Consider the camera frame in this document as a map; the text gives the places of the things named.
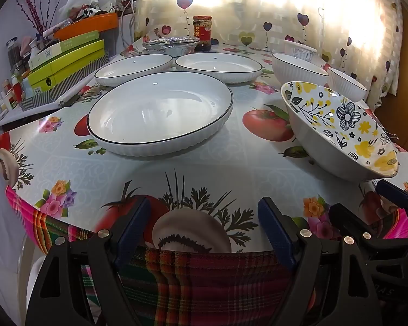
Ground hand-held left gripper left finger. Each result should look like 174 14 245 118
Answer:
25 197 152 326

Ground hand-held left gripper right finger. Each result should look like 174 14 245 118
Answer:
257 196 383 326

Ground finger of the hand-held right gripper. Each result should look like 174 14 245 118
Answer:
376 179 408 225
329 203 408 262

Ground yellow floral bowl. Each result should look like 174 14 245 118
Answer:
280 81 399 181

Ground white ribbed bowl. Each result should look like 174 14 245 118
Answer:
271 53 329 87
327 67 368 102

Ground white ribbed plate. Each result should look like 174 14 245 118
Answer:
87 71 234 157
94 54 174 87
174 52 263 85

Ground vegetable print tablecloth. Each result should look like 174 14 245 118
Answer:
0 39 408 255

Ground pink plaid cloth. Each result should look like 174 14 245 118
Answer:
5 185 408 326

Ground lime green flat box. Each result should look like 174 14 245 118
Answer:
27 54 110 89
29 39 106 80

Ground white plastic tub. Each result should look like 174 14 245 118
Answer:
283 39 317 62

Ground cluster of small bottles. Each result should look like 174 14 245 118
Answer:
0 71 24 111

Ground foil-covered glass dish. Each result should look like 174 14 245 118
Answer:
143 36 200 58

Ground pale green flat box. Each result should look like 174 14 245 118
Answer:
28 30 101 70

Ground white spray bottle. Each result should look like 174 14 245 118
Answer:
29 37 43 58

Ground orange tray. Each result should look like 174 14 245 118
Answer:
53 12 119 41

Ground red-labelled sauce jar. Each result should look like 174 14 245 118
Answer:
193 15 213 54

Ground glass jar with dark contents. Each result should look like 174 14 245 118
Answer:
6 37 23 72

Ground heart print curtain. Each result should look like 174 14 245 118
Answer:
132 0 403 106

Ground pink decorative branches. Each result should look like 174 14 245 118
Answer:
12 0 75 31

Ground white cable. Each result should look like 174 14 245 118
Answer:
117 0 138 46

